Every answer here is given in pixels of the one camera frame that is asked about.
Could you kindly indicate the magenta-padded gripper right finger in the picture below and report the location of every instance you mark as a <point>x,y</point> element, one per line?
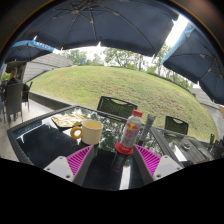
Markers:
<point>156,165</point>

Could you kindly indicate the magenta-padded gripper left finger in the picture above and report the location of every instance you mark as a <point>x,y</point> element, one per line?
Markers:
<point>71,166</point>

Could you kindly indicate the clear red-capped drink bottle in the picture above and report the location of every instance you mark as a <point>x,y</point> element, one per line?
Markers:
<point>131,130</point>

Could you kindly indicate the small clear glass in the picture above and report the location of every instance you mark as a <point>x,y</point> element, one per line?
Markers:
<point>186,145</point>

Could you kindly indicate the grey squeeze tube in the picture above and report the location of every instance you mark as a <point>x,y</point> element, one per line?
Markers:
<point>147,127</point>

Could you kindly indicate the dark mesh-back chair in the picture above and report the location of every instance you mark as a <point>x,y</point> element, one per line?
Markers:
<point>176,125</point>
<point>116,106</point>

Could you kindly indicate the grey stone building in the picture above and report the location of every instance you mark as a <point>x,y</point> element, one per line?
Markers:
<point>210,105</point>

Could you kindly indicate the dark slim-legged chair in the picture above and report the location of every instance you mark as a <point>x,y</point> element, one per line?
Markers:
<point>27,92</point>

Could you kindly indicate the grey wicker chair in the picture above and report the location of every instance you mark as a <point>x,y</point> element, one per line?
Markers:
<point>13,100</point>

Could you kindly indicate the grey-roofed building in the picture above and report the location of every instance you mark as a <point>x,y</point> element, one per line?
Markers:
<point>46,65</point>

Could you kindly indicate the person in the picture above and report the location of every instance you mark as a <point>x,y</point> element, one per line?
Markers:
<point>13,77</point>

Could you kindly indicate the navy umbrella with blue edge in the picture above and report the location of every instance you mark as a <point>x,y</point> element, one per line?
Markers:
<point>200,63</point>

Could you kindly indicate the navy umbrella with lettered valance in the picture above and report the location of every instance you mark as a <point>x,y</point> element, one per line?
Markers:
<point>28,50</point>

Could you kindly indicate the large navy patio umbrella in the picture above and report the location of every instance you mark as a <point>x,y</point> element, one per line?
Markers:
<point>100,23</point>

